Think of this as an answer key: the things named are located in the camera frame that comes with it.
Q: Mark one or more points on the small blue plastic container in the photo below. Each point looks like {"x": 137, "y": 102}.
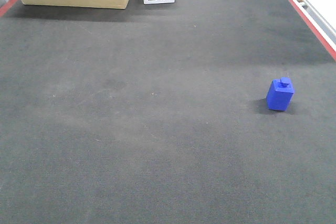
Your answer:
{"x": 280, "y": 94}

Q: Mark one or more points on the red conveyor edge strip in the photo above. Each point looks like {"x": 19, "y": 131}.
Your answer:
{"x": 314, "y": 27}

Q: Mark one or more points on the red left edge strip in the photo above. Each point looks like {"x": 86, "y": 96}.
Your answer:
{"x": 6, "y": 7}

